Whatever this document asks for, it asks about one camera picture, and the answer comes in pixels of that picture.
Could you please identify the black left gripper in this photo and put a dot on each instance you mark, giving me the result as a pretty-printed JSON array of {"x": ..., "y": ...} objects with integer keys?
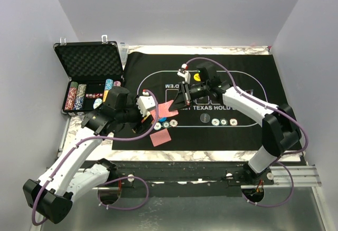
[{"x": 139, "y": 126}]

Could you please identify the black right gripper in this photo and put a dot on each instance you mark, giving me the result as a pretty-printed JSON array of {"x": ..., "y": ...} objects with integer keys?
[{"x": 183, "y": 98}]

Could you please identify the red backed card deck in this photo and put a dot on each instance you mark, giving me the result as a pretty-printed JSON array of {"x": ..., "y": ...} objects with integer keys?
[{"x": 164, "y": 112}]

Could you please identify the red white poker chip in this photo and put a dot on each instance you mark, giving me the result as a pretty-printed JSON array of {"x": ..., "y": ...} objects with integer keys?
[
  {"x": 173, "y": 123},
  {"x": 233, "y": 122}
]

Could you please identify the yellow big blind button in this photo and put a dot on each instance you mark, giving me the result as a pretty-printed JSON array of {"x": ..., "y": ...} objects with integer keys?
[{"x": 197, "y": 77}]

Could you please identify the black dealer button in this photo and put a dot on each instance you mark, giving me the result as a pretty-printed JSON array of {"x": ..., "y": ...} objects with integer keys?
[{"x": 205, "y": 118}]

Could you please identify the green white poker chip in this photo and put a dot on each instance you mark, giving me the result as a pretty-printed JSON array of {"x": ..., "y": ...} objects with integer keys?
[
  {"x": 166, "y": 124},
  {"x": 223, "y": 122}
]

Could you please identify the red backed playing card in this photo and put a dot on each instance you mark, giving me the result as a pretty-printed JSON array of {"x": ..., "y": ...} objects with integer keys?
[{"x": 160, "y": 137}]

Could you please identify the blue small blind button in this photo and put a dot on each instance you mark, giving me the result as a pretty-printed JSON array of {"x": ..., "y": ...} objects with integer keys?
[{"x": 162, "y": 119}]

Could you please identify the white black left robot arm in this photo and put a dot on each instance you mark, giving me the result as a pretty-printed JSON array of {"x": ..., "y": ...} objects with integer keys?
[{"x": 52, "y": 195}]

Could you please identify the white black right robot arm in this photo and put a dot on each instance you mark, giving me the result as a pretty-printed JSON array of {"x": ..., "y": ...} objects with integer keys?
[{"x": 280, "y": 130}]

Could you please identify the black poker table mat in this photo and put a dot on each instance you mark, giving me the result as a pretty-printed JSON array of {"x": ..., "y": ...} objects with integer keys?
[{"x": 255, "y": 74}]

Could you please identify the yellow white chip stack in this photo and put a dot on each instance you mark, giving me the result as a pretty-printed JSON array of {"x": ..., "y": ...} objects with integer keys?
[{"x": 105, "y": 95}]

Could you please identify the white green chip stack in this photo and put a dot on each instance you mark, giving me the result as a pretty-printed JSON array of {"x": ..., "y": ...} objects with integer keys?
[{"x": 97, "y": 103}]

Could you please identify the light blue chip stack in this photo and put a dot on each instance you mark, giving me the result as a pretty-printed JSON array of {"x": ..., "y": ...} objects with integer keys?
[{"x": 109, "y": 84}]

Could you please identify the red dice row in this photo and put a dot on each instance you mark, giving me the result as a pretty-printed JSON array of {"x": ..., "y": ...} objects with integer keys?
[{"x": 94, "y": 95}]

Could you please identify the blue white chip stack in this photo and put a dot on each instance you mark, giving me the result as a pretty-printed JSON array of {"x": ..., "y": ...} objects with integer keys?
[{"x": 80, "y": 96}]

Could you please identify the black aluminium chip case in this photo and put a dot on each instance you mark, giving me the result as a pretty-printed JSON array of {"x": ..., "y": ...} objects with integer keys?
[{"x": 89, "y": 63}]

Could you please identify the red white chip stack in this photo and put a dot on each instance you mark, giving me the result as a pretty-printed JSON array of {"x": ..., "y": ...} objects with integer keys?
[{"x": 70, "y": 98}]

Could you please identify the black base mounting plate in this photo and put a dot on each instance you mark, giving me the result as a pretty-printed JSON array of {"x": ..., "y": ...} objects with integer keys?
[{"x": 186, "y": 191}]

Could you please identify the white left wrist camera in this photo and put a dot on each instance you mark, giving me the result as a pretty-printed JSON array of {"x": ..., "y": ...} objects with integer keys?
[{"x": 145, "y": 104}]

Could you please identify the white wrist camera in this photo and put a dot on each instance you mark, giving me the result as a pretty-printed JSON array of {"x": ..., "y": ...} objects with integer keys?
[
  {"x": 145, "y": 104},
  {"x": 184, "y": 73}
]

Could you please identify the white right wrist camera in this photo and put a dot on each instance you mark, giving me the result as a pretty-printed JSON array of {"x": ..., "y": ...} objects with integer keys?
[{"x": 184, "y": 73}]

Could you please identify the aluminium extrusion rail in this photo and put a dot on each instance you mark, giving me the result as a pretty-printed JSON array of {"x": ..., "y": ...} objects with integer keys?
[{"x": 293, "y": 178}]

